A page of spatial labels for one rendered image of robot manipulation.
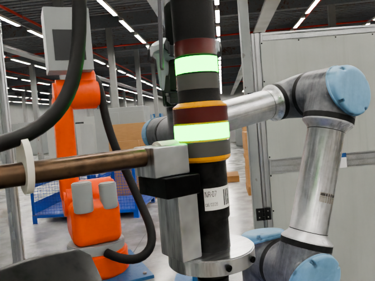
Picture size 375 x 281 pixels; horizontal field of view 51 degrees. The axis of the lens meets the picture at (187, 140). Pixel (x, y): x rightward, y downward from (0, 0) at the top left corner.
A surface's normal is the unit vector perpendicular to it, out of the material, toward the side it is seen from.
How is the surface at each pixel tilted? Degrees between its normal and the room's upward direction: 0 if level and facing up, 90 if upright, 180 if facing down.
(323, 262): 97
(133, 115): 90
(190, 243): 90
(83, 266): 40
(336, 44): 91
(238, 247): 0
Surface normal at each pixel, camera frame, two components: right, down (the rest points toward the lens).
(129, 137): -0.14, 0.07
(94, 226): 0.39, 0.02
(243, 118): 0.49, 0.35
